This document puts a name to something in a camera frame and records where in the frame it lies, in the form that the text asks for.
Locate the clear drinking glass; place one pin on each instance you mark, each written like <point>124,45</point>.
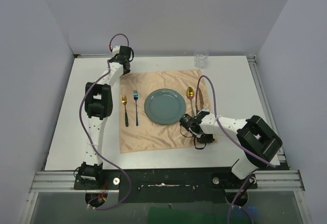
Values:
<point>200,58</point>

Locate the gold fork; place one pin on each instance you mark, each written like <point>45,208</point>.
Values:
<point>124,102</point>

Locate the copper table knife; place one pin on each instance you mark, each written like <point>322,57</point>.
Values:
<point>200,101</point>

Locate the blue fork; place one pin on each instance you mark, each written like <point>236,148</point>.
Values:
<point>135,96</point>

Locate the peach satin cloth napkin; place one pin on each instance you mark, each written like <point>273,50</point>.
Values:
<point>149,135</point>

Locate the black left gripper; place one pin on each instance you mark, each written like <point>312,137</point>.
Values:
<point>127,71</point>

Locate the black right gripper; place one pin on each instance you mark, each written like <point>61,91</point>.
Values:
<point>209,139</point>

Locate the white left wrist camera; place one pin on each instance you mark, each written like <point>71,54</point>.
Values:
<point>115,50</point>

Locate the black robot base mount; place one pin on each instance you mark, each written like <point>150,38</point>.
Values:
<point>184,185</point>

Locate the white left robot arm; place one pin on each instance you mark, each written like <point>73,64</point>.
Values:
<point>96,106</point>

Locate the teal round plate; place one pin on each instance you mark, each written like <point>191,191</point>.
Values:
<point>164,106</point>

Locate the iridescent gold spoon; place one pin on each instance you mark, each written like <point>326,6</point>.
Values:
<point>190,96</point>

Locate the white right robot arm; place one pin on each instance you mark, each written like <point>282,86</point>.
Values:
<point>253,136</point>

